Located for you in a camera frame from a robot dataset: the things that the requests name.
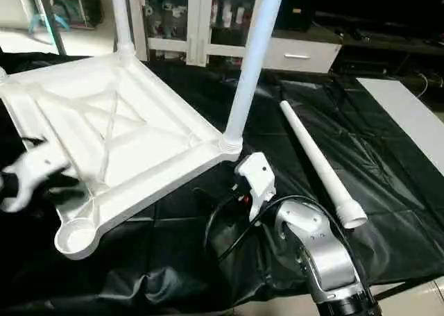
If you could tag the black metal bench leg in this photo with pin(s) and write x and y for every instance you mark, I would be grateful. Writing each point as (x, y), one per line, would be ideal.
(409, 288)

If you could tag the white flat panel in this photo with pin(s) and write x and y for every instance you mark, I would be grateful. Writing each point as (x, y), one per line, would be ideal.
(409, 118)

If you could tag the white glass-door cabinet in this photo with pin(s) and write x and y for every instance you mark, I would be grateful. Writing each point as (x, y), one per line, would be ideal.
(194, 21)

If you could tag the black box yellow label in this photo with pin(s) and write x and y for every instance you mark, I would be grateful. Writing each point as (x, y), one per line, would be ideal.
(298, 10)

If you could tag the black mat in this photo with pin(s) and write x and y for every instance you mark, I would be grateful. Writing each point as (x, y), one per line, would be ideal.
(347, 156)

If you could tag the white plastic table top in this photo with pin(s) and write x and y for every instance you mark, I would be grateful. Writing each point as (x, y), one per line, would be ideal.
(118, 121)

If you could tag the dark storage box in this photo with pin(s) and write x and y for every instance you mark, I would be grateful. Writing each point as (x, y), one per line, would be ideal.
(76, 3)

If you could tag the white drawer unit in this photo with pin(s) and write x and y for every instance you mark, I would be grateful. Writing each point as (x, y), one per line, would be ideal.
(302, 53)

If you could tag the light blue metal frame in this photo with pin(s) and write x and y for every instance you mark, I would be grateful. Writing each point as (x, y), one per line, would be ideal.
(45, 10)

